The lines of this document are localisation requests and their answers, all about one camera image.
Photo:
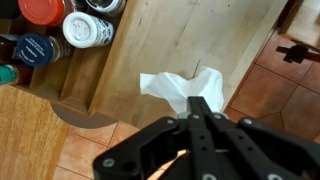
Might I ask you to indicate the blue lid spice jar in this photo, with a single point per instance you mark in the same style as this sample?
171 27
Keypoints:
35 49

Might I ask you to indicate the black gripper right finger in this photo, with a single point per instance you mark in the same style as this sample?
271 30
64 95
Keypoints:
260 143

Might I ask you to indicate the wooden condiment tray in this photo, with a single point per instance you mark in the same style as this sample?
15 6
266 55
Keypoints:
80 76

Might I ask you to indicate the metal lidded canister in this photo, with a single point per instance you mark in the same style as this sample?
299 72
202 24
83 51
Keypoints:
105 5

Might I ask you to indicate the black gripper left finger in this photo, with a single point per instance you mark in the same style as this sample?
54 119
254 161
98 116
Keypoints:
150 140

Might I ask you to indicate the dark glass bottle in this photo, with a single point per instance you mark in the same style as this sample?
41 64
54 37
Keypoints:
6 48
8 6

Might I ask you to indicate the white shaker printed label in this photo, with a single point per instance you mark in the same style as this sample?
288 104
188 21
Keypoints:
87 30

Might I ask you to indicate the black stand foot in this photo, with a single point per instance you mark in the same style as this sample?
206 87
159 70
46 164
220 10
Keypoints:
296 53

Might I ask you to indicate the green lid bottle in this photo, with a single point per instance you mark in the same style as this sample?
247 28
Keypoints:
8 74

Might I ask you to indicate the white tissue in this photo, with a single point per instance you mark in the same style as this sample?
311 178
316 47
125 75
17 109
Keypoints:
173 86

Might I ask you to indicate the red lid spice jar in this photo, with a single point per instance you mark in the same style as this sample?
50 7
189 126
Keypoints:
41 10

